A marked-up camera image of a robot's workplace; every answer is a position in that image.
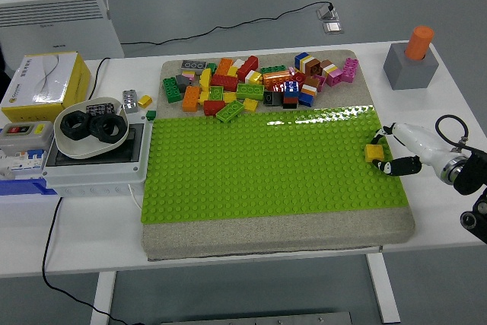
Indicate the grey-brown mat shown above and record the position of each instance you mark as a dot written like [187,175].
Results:
[266,237]

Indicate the red long brick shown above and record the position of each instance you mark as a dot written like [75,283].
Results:
[224,82]
[248,67]

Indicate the white bowl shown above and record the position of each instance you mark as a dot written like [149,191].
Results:
[76,148]

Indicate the white and yellow brick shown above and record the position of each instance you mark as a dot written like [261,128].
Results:
[253,77]

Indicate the green studded baseplate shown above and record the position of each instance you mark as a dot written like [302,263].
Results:
[247,165]

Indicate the light green long brick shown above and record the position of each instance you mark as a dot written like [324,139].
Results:
[250,91]
[230,110]

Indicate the pink and yellow small brick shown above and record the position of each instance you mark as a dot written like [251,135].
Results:
[188,74]

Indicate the red and black brick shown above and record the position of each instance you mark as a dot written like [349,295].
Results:
[290,102]

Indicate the dark green flat brick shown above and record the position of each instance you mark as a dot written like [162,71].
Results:
[272,69]

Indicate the yellow curved brick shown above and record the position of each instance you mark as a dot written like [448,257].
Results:
[205,77]

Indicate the grey cube block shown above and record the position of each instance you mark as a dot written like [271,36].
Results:
[411,74]

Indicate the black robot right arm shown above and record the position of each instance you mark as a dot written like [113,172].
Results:
[470,176]

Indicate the white table leg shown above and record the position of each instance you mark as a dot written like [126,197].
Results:
[102,298]
[382,287]

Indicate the blue square toy brick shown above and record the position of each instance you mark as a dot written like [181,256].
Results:
[300,59]

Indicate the grey slope brick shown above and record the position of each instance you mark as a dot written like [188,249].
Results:
[184,82]

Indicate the metal floor socket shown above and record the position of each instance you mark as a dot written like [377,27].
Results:
[333,28]

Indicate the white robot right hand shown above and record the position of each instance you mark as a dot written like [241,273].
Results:
[414,142]

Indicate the grey flat brick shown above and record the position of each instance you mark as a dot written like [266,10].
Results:
[194,65]

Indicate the yellow and white cardboard box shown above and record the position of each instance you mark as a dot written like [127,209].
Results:
[42,81]

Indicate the floor socket with plug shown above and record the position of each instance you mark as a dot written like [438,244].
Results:
[328,13]

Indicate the small dark green brick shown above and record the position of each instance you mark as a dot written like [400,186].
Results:
[212,67]
[151,114]

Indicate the grey brick silver studs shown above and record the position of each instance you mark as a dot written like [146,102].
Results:
[130,100]

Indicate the brown and white brick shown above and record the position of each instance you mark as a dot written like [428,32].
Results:
[327,66]

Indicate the grey electrical enclosure box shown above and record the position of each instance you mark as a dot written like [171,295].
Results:
[95,176]

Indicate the grey switch box red button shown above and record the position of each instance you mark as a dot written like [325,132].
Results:
[23,136]

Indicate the orange cylinder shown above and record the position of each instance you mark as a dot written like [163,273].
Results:
[418,43]

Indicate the small black terminal block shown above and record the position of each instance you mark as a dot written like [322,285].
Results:
[99,108]

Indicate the orange long glossy brick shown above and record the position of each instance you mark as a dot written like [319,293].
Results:
[275,78]

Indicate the black hex nut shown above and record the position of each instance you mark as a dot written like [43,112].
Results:
[68,127]
[114,131]

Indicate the light green square brick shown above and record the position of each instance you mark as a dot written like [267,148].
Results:
[216,93]

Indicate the white circuit breaker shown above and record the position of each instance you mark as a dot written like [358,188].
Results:
[23,161]

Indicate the white small brick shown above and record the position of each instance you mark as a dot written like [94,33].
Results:
[237,62]

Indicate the white panel heater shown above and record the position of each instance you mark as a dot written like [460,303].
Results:
[57,28]

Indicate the yellow square toy brick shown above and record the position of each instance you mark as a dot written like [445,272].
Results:
[374,153]

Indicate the magenta brick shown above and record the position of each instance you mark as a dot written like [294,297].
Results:
[349,70]

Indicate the dark green long brick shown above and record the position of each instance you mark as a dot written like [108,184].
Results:
[171,90]

